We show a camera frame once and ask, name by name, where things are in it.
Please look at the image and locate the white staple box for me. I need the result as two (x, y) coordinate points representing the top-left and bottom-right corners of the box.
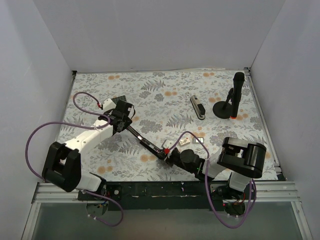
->
(178, 137), (191, 147)

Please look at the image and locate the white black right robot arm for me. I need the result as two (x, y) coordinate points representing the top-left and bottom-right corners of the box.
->
(162, 137), (267, 199)

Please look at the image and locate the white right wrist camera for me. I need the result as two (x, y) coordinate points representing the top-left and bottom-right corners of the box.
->
(162, 139), (174, 150)

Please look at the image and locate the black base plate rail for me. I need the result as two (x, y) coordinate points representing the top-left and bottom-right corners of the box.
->
(77, 181), (257, 210)

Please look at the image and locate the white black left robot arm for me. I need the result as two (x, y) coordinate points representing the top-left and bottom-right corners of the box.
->
(41, 98), (133, 200)

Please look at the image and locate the silver staple strip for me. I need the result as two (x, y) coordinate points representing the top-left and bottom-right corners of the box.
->
(192, 137), (205, 144)

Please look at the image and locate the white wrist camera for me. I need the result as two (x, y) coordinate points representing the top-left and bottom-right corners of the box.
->
(100, 98), (116, 111)
(162, 139), (174, 150)

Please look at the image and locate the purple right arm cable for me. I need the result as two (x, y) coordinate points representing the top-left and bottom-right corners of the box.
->
(164, 131), (257, 229)

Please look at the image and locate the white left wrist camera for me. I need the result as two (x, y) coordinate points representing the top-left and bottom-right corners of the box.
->
(100, 98), (116, 111)

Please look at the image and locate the dark grey studded baseplate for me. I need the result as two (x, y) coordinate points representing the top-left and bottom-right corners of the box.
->
(111, 95), (127, 102)

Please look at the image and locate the floral patterned table mat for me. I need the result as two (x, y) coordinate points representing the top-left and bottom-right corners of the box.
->
(57, 70), (269, 182)

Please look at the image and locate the black microphone on stand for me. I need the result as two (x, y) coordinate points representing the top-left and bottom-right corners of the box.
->
(212, 72), (245, 119)

